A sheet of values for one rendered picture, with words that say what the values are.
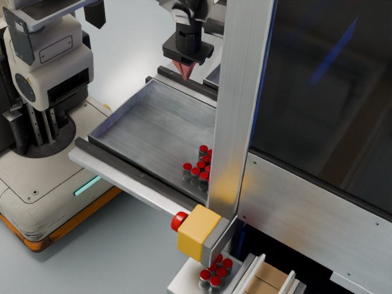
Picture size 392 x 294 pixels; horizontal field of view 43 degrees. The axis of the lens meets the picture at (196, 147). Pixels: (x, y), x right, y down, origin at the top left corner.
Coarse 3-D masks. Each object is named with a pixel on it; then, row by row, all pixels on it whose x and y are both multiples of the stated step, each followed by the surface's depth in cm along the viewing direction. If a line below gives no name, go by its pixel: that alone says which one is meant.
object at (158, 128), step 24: (144, 96) 134; (168, 96) 134; (120, 120) 128; (144, 120) 128; (168, 120) 128; (192, 120) 129; (96, 144) 120; (120, 144) 122; (144, 144) 122; (168, 144) 123; (192, 144) 123; (144, 168) 114; (168, 168) 118; (192, 192) 113
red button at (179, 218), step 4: (180, 212) 93; (184, 212) 94; (176, 216) 93; (180, 216) 93; (184, 216) 93; (172, 220) 93; (176, 220) 92; (180, 220) 92; (172, 224) 93; (176, 224) 92; (180, 224) 92; (172, 228) 93; (176, 228) 93
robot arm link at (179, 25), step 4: (192, 20) 102; (196, 20) 102; (176, 24) 105; (180, 24) 104; (184, 24) 103; (192, 24) 103; (196, 24) 103; (200, 24) 104; (180, 28) 104; (184, 28) 104; (188, 28) 103; (192, 28) 104; (196, 28) 104; (200, 28) 105; (184, 32) 104; (188, 32) 104; (192, 32) 104
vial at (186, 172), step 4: (184, 164) 112; (188, 164) 113; (184, 168) 112; (188, 168) 112; (184, 172) 113; (188, 172) 113; (184, 176) 114; (188, 176) 113; (184, 180) 115; (188, 180) 115
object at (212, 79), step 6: (216, 66) 138; (210, 72) 137; (216, 72) 140; (204, 78) 135; (210, 78) 138; (216, 78) 140; (204, 84) 136; (210, 84) 134; (216, 84) 134; (216, 90) 135
